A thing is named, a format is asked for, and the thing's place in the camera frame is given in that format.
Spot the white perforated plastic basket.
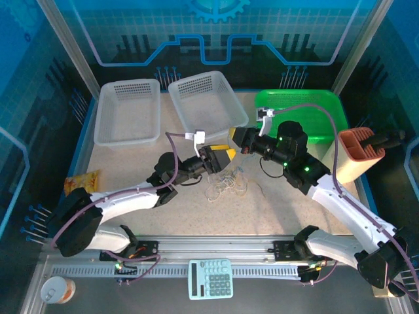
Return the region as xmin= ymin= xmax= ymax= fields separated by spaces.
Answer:
xmin=94 ymin=78 xmax=161 ymax=151
xmin=168 ymin=70 xmax=249 ymax=144

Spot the green perforated plastic basket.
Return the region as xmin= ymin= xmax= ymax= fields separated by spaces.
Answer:
xmin=255 ymin=89 xmax=349 ymax=145

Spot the white holder with orange rim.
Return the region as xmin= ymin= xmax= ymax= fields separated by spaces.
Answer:
xmin=322 ymin=127 xmax=386 ymax=184

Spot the yellow snack bag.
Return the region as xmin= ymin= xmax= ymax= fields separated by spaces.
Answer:
xmin=64 ymin=169 xmax=101 ymax=197

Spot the light blue calculator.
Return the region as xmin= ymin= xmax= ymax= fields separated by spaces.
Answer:
xmin=188 ymin=258 xmax=234 ymax=301

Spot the beige black cylindrical object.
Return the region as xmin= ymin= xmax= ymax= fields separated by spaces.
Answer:
xmin=374 ymin=281 xmax=407 ymax=299

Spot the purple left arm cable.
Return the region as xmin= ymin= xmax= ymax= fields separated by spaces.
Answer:
xmin=50 ymin=131 xmax=187 ymax=251

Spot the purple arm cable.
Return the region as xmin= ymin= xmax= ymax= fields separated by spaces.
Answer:
xmin=50 ymin=131 xmax=187 ymax=251
xmin=272 ymin=103 xmax=419 ymax=304

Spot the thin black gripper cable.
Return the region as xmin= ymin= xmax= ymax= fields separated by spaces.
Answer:
xmin=178 ymin=175 xmax=202 ymax=187
xmin=260 ymin=156 xmax=285 ymax=179

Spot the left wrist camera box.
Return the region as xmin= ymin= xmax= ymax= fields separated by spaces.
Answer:
xmin=184 ymin=130 xmax=206 ymax=158

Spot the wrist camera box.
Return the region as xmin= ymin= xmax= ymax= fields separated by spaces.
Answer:
xmin=184 ymin=130 xmax=206 ymax=158
xmin=255 ymin=106 xmax=275 ymax=137

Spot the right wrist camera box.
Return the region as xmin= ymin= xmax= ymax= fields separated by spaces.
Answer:
xmin=255 ymin=106 xmax=275 ymax=137

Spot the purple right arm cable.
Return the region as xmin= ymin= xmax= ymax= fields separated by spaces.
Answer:
xmin=272 ymin=103 xmax=419 ymax=304

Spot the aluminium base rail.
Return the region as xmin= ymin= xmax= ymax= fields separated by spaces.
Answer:
xmin=136 ymin=234 xmax=297 ymax=261

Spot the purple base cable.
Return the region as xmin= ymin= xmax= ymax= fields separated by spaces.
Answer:
xmin=302 ymin=258 xmax=340 ymax=286
xmin=114 ymin=253 xmax=162 ymax=285

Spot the black tool handle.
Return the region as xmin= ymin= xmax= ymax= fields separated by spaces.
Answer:
xmin=359 ymin=129 xmax=407 ymax=154

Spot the slotted white cable duct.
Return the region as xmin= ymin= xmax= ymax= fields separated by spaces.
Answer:
xmin=51 ymin=265 xmax=302 ymax=281

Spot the aluminium frame post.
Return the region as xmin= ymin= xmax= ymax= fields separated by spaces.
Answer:
xmin=35 ymin=0 xmax=101 ymax=99
xmin=330 ymin=0 xmax=392 ymax=96

